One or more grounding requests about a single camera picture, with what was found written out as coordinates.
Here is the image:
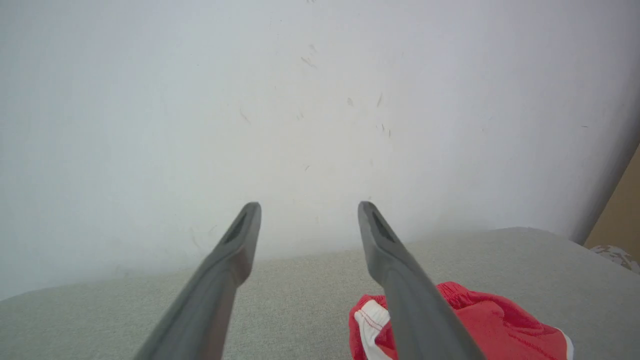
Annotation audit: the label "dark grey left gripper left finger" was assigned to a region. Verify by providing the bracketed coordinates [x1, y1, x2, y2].
[134, 202, 262, 360]

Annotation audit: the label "red shorts with white stripe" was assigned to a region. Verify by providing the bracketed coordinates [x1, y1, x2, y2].
[348, 281, 574, 360]

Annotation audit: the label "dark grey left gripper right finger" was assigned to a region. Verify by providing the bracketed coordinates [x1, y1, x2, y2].
[357, 201, 487, 360]

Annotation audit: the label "patterned beige cloth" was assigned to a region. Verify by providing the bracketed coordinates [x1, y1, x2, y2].
[590, 244, 640, 274]

